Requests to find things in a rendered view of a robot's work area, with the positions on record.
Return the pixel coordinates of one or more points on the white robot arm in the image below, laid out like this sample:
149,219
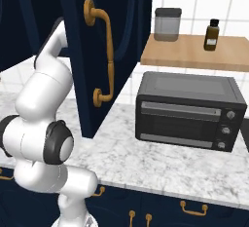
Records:
42,84

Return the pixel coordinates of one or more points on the navy cabinet door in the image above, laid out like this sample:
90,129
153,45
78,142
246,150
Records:
129,26

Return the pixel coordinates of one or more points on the black toaster oven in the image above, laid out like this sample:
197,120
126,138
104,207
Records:
188,107

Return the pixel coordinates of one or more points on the grey lidded jar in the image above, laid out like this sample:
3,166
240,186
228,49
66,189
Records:
167,24

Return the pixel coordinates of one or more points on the navy drawer front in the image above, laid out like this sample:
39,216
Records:
220,216
120,198

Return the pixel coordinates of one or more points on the brown glass bottle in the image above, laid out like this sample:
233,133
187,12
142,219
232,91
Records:
211,37

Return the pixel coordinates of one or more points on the wooden wall shelf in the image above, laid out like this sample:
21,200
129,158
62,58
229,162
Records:
191,53

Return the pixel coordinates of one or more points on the navy wall cabinet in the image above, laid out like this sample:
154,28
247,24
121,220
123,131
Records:
22,16

